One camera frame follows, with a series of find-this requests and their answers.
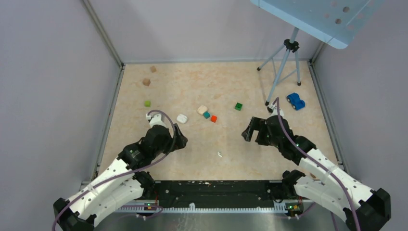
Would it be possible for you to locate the white earbud charging case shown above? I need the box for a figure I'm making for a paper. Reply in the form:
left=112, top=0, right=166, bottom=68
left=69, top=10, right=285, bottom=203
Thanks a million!
left=176, top=114, right=188, bottom=124

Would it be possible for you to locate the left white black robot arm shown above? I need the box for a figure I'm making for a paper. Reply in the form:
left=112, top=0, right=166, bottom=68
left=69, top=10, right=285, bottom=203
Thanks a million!
left=51, top=125, right=188, bottom=231

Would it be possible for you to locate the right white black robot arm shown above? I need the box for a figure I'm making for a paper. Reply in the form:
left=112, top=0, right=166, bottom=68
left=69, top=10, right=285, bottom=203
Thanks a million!
left=242, top=115, right=391, bottom=231

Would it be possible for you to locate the dark green toy brick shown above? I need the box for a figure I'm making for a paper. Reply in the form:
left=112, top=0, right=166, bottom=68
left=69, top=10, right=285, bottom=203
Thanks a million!
left=234, top=103, right=243, bottom=111

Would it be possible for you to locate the blue toy car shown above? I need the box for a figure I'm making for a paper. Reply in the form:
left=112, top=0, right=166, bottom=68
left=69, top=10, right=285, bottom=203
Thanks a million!
left=286, top=93, right=306, bottom=111

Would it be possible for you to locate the teal small cube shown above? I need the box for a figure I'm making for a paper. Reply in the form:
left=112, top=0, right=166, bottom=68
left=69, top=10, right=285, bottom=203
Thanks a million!
left=203, top=112, right=210, bottom=119

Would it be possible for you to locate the beige rounded block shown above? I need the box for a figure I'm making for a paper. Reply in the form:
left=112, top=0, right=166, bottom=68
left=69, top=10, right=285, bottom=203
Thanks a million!
left=197, top=105, right=208, bottom=115

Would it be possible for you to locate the orange-red small cube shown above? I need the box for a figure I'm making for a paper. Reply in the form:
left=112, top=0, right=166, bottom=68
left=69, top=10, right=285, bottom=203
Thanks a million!
left=210, top=115, right=217, bottom=123

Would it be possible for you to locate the near wooden cube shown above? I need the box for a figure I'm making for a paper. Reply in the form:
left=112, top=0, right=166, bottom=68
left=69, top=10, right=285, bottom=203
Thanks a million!
left=142, top=78, right=151, bottom=86

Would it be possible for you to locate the wooden cube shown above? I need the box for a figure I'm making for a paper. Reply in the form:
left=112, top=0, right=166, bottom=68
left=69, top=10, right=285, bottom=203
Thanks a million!
left=150, top=66, right=157, bottom=73
left=142, top=78, right=151, bottom=86

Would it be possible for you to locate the far wooden cube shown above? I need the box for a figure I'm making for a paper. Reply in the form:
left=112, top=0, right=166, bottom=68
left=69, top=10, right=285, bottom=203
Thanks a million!
left=150, top=66, right=157, bottom=73

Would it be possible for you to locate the grey tripod stand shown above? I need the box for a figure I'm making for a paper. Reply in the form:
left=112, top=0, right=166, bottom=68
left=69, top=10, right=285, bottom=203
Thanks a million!
left=257, top=27, right=302, bottom=106

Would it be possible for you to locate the light blue perforated panel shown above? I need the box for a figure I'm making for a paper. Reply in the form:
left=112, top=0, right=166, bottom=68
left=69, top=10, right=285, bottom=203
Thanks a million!
left=252, top=0, right=384, bottom=49

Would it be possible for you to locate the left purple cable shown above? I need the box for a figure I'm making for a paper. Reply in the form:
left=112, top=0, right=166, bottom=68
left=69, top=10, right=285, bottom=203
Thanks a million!
left=51, top=110, right=177, bottom=231

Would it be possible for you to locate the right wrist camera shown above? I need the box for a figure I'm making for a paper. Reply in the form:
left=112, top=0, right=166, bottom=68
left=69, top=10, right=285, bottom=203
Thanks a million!
left=267, top=104, right=284, bottom=117

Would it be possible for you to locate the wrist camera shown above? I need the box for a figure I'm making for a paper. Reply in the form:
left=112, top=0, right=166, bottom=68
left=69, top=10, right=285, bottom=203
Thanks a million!
left=267, top=104, right=284, bottom=117
left=146, top=113, right=167, bottom=128

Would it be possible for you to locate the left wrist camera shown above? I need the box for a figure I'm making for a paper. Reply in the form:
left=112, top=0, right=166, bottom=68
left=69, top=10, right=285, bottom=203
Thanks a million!
left=146, top=113, right=167, bottom=128

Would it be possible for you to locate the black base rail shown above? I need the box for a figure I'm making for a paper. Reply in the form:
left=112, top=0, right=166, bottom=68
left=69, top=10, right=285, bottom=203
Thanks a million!
left=139, top=180, right=304, bottom=211

